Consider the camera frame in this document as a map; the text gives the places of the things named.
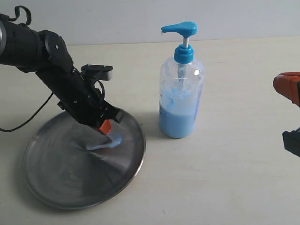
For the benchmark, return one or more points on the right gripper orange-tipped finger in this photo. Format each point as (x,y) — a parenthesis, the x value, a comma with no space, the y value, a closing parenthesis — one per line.
(288,85)

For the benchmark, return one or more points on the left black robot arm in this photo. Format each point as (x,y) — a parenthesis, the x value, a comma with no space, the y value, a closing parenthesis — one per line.
(45,53)

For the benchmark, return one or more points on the blue soap smear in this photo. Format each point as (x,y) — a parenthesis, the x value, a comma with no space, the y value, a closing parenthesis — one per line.
(115,139)

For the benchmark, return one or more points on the blue soap pump bottle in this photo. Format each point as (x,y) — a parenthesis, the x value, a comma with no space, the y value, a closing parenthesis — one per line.
(180,85)

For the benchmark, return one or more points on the round steel plate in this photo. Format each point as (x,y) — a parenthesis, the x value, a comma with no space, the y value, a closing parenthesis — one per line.
(62,173)

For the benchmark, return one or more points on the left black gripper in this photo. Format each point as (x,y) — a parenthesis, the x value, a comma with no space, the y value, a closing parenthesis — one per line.
(83,98)

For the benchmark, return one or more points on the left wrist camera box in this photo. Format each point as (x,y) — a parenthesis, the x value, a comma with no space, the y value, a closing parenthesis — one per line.
(99,72)

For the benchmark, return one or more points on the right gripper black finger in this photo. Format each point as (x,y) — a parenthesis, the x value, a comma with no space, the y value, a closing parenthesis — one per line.
(292,141)

